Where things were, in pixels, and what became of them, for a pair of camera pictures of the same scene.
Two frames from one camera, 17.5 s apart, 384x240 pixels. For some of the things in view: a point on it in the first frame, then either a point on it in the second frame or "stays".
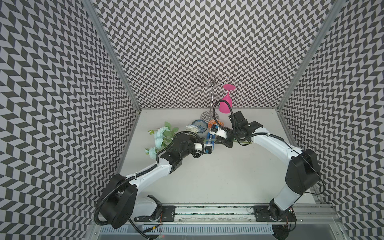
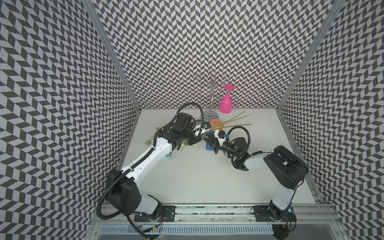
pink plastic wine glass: [223, 108] stays
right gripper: [225, 141] → [214, 144]
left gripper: [193, 139] → [194, 141]
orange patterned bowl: [212, 122] stays
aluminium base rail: [306, 220] stays
